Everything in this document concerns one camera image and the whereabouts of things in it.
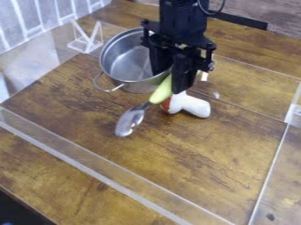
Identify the clear acrylic enclosure wall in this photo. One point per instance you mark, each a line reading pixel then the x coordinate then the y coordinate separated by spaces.
pixel 226 170

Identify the clear acrylic triangle stand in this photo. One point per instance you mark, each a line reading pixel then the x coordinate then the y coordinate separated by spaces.
pixel 86 43

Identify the red white toy mushroom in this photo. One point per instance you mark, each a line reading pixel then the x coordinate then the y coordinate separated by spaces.
pixel 182 102

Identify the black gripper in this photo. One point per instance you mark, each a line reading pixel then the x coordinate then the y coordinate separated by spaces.
pixel 177 42

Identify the green handled metal spoon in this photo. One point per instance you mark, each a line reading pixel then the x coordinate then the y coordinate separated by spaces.
pixel 133 116

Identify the black bar on table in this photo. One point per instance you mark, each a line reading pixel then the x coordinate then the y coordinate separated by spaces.
pixel 241 20

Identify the small steel pot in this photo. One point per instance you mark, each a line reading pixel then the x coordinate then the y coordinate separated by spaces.
pixel 126 65

